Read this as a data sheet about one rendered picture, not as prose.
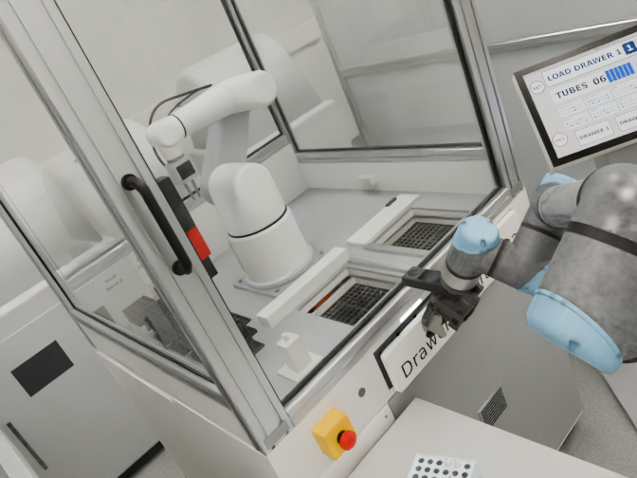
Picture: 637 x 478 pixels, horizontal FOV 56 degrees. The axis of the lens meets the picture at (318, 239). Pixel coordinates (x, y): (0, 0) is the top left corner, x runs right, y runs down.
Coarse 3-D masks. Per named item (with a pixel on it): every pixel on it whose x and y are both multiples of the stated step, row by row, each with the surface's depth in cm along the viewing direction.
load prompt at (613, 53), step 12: (636, 36) 166; (612, 48) 167; (624, 48) 167; (636, 48) 166; (576, 60) 169; (588, 60) 169; (600, 60) 168; (612, 60) 167; (552, 72) 170; (564, 72) 170; (576, 72) 169; (588, 72) 168; (552, 84) 170
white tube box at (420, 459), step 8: (416, 456) 120; (424, 456) 119; (432, 456) 118; (440, 456) 117; (416, 464) 118; (424, 464) 118; (432, 464) 117; (440, 464) 118; (464, 464) 114; (472, 464) 113; (416, 472) 116; (424, 472) 116; (432, 472) 115; (440, 472) 114; (448, 472) 115; (456, 472) 114; (464, 472) 112; (472, 472) 111; (480, 472) 114
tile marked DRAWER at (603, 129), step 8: (608, 120) 164; (584, 128) 165; (592, 128) 165; (600, 128) 164; (608, 128) 164; (576, 136) 165; (584, 136) 165; (592, 136) 164; (600, 136) 164; (608, 136) 163; (584, 144) 164
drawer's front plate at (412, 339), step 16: (416, 320) 136; (400, 336) 133; (416, 336) 135; (448, 336) 143; (384, 352) 130; (400, 352) 132; (416, 352) 136; (432, 352) 140; (400, 368) 133; (416, 368) 136; (400, 384) 133
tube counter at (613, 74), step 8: (624, 64) 166; (632, 64) 165; (600, 72) 167; (608, 72) 167; (616, 72) 166; (624, 72) 165; (632, 72) 165; (592, 80) 167; (600, 80) 167; (608, 80) 166; (616, 80) 166
